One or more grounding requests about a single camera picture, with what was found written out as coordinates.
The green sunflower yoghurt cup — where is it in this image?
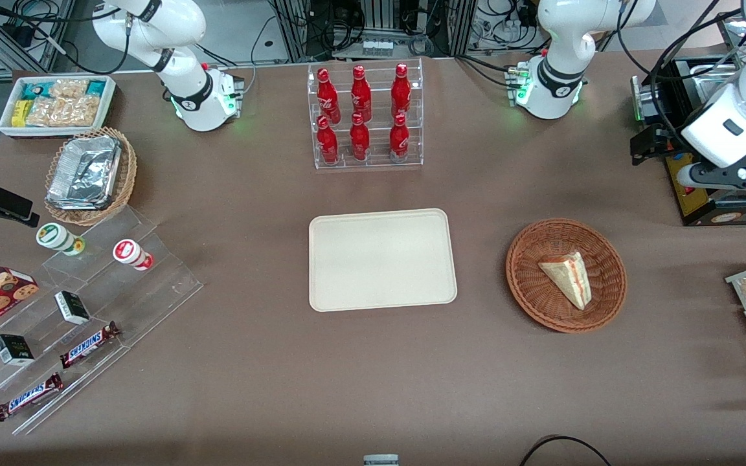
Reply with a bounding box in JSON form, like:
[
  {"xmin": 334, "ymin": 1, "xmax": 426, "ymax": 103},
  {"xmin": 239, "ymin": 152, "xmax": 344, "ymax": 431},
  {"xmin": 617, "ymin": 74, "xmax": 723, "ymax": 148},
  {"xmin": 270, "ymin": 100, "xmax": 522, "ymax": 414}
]
[{"xmin": 36, "ymin": 223, "xmax": 85, "ymax": 256}]

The brown round wicker basket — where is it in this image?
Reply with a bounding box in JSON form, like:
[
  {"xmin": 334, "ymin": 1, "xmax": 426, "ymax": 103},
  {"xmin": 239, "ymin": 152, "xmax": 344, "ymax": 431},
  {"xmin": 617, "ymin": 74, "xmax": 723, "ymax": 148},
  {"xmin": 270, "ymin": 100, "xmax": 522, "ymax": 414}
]
[{"xmin": 506, "ymin": 218, "xmax": 627, "ymax": 334}]

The aluminium equipment frame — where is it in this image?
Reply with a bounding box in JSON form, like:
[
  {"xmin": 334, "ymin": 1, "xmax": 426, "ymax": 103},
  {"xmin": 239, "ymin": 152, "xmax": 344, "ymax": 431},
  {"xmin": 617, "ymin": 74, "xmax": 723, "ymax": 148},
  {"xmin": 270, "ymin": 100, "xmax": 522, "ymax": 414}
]
[{"xmin": 275, "ymin": 0, "xmax": 477, "ymax": 60}]

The clear acrylic stepped shelf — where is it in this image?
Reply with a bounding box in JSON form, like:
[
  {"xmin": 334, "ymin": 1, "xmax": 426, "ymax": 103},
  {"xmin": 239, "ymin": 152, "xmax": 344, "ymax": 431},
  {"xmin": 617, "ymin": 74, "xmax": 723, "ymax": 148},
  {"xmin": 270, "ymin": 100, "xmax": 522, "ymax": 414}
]
[
  {"xmin": 0, "ymin": 265, "xmax": 133, "ymax": 436},
  {"xmin": 40, "ymin": 207, "xmax": 204, "ymax": 355}
]

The small black carton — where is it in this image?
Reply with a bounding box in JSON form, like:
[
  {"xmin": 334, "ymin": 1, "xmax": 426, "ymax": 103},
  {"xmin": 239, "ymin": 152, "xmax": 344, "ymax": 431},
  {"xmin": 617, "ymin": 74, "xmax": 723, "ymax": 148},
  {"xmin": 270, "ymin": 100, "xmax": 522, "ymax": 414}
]
[
  {"xmin": 0, "ymin": 334, "xmax": 35, "ymax": 367},
  {"xmin": 54, "ymin": 291, "xmax": 91, "ymax": 326}
]

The beige plastic tray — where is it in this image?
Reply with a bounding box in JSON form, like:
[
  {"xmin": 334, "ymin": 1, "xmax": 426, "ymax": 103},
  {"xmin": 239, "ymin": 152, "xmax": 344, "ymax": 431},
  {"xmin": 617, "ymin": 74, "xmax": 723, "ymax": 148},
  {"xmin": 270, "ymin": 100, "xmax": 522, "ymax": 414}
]
[{"xmin": 309, "ymin": 208, "xmax": 458, "ymax": 313}]

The clear acrylic bottle rack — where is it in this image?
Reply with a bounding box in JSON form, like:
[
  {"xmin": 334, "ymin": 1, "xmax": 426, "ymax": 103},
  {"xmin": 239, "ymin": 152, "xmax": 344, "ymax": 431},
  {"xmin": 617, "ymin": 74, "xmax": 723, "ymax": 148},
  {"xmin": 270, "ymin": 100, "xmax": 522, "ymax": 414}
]
[{"xmin": 307, "ymin": 58, "xmax": 424, "ymax": 170}]

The triangular wrapped sandwich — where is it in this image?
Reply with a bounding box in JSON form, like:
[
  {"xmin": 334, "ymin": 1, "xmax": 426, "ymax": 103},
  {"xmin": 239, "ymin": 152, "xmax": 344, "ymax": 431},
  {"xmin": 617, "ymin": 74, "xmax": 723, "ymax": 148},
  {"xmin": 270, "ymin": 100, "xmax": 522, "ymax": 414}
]
[{"xmin": 537, "ymin": 251, "xmax": 591, "ymax": 311}]

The red cola bottle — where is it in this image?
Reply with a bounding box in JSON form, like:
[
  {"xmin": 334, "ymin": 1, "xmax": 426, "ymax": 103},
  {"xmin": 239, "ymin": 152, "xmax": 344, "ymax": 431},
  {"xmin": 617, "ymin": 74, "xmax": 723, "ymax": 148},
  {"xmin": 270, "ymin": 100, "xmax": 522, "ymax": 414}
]
[
  {"xmin": 316, "ymin": 115, "xmax": 339, "ymax": 165},
  {"xmin": 391, "ymin": 63, "xmax": 412, "ymax": 120},
  {"xmin": 350, "ymin": 65, "xmax": 372, "ymax": 122},
  {"xmin": 389, "ymin": 113, "xmax": 410, "ymax": 162},
  {"xmin": 350, "ymin": 113, "xmax": 370, "ymax": 162},
  {"xmin": 317, "ymin": 67, "xmax": 341, "ymax": 124}
]

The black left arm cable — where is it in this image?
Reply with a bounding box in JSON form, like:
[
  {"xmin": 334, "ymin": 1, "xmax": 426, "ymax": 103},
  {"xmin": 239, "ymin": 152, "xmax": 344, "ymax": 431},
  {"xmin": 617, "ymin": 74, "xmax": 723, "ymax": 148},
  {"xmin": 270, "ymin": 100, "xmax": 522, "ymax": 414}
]
[{"xmin": 618, "ymin": 0, "xmax": 740, "ymax": 133}]

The silver foil pouch stack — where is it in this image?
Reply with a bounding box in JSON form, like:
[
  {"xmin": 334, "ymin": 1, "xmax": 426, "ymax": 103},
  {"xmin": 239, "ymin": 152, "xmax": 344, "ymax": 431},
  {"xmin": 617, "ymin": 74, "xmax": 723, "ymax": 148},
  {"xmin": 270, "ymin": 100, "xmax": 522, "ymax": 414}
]
[{"xmin": 47, "ymin": 135, "xmax": 122, "ymax": 211}]

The stainless steel machine top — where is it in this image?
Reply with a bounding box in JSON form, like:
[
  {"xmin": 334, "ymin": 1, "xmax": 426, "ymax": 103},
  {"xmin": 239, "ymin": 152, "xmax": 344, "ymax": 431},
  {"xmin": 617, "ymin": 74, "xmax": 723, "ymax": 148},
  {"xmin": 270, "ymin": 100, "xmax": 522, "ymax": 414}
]
[{"xmin": 631, "ymin": 57, "xmax": 746, "ymax": 127}]

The black machine with yellow panel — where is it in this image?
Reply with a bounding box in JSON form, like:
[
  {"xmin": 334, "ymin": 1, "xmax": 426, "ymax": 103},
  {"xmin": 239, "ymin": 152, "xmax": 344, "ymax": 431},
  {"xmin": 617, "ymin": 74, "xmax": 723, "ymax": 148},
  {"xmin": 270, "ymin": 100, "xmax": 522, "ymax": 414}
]
[{"xmin": 664, "ymin": 152, "xmax": 746, "ymax": 227}]

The clear cracker packet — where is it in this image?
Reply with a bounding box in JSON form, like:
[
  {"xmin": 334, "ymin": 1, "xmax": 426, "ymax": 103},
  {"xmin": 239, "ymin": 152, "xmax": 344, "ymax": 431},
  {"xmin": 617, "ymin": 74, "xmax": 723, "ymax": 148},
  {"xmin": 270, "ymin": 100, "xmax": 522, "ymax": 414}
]
[
  {"xmin": 27, "ymin": 97, "xmax": 100, "ymax": 128},
  {"xmin": 49, "ymin": 78, "xmax": 89, "ymax": 100}
]

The white rectangular snack bin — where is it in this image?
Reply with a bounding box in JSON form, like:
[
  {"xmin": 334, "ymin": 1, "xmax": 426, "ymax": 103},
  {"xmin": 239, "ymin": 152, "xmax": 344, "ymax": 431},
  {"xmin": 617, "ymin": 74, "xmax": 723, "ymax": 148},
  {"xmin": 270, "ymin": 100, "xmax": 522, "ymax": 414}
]
[{"xmin": 0, "ymin": 74, "xmax": 117, "ymax": 139}]

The light oval wicker basket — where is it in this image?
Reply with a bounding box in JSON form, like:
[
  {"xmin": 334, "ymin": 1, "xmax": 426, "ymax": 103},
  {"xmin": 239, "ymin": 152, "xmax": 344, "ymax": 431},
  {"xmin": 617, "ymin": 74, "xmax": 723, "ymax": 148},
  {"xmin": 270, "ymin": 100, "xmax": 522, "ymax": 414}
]
[{"xmin": 44, "ymin": 127, "xmax": 138, "ymax": 227}]

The black cable loop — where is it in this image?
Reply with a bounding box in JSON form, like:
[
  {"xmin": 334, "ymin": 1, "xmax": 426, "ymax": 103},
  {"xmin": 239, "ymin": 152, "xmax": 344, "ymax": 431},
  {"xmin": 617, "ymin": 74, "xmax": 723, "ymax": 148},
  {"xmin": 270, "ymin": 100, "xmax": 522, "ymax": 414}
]
[{"xmin": 519, "ymin": 435, "xmax": 613, "ymax": 466}]

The Snickers chocolate bar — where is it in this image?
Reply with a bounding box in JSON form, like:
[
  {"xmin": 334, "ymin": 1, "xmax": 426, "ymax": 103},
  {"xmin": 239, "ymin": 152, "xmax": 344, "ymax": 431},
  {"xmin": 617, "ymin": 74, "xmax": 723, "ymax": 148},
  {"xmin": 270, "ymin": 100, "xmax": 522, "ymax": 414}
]
[
  {"xmin": 0, "ymin": 373, "xmax": 64, "ymax": 423},
  {"xmin": 60, "ymin": 321, "xmax": 121, "ymax": 370}
]

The red strawberry yoghurt cup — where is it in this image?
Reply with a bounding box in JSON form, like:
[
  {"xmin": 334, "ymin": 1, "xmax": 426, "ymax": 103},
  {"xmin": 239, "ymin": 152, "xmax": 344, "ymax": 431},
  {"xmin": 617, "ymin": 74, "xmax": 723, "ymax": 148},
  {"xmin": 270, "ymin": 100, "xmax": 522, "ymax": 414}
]
[{"xmin": 113, "ymin": 239, "xmax": 153, "ymax": 271}]

